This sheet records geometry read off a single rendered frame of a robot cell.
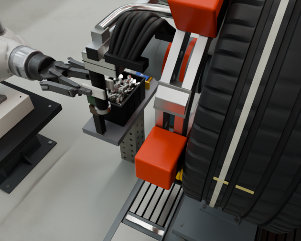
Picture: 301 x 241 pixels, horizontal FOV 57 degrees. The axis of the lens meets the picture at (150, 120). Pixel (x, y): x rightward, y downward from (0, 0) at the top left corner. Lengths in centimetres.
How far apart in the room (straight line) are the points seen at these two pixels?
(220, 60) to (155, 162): 21
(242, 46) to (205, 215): 87
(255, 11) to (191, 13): 9
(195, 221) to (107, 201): 50
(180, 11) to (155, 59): 30
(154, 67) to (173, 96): 25
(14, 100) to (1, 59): 63
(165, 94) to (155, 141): 9
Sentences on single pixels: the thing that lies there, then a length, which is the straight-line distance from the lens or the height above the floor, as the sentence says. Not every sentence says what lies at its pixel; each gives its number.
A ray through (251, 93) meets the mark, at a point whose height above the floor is 103.
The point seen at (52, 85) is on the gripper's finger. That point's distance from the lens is 76.
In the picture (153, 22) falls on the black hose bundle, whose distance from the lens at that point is 57.
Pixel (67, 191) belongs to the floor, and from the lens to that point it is 154.
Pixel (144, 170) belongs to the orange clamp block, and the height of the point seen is 85.
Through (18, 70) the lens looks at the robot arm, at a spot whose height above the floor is 84.
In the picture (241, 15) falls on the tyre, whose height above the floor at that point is 111.
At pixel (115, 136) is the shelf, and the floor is 45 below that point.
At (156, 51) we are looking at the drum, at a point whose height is 90.
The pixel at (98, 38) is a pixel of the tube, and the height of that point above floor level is 99.
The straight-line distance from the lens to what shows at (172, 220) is 126.
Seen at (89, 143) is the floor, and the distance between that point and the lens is 169.
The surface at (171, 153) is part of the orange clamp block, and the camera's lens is 52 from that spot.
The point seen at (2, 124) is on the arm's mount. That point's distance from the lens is 144.
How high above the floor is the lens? 131
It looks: 48 degrees down
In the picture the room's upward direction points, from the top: straight up
